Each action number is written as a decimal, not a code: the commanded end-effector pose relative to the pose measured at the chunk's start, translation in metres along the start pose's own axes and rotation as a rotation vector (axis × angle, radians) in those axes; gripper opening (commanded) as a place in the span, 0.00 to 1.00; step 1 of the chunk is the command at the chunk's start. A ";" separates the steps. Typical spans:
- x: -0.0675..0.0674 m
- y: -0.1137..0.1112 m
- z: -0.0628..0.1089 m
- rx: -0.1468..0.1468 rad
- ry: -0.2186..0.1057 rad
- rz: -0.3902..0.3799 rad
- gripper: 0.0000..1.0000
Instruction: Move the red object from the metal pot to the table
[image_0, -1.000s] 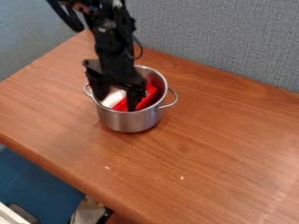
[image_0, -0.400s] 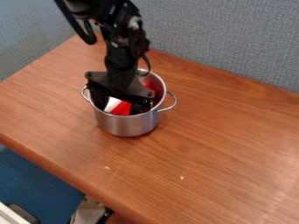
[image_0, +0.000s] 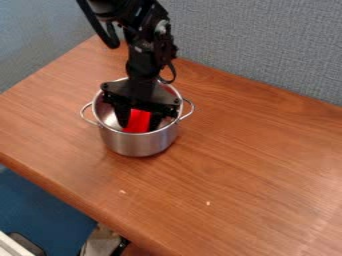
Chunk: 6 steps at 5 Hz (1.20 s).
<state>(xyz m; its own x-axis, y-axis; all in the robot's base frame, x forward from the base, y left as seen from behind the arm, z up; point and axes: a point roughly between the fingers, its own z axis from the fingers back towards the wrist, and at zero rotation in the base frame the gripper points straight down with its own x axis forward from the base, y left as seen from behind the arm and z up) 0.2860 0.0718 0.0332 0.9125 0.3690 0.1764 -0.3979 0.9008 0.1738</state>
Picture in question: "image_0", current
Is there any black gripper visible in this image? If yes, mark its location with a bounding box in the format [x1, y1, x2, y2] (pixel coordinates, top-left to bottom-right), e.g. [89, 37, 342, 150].
[100, 54, 180, 132]

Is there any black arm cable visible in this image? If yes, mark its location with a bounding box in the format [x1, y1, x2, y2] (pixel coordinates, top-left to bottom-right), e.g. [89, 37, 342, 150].
[74, 0, 122, 50]

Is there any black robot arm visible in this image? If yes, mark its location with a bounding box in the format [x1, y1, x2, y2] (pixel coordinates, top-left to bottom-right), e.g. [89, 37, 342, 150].
[76, 0, 180, 132]

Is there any grey cloth under table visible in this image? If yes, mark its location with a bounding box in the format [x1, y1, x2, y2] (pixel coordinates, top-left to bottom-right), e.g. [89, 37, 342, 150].
[78, 224, 120, 256]

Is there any stainless steel pot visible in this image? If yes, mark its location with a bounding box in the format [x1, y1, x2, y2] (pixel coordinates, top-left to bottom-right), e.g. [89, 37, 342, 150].
[80, 83, 195, 157]

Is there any white object bottom left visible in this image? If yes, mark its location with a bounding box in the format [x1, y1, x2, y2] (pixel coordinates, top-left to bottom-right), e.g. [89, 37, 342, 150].
[0, 231, 26, 256]

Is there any red plastic block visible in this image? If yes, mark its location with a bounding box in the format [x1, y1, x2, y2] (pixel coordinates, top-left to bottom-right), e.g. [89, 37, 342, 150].
[122, 109, 150, 133]

